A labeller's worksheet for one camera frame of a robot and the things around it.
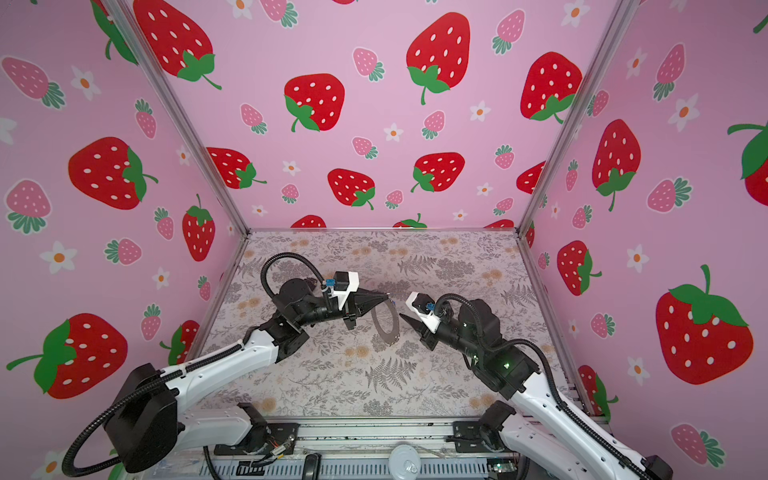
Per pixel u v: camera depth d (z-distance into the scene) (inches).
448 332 23.0
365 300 24.9
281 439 29.0
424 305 21.5
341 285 22.2
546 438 22.1
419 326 23.7
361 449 28.8
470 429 29.5
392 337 27.2
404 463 26.0
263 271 20.5
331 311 23.7
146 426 15.8
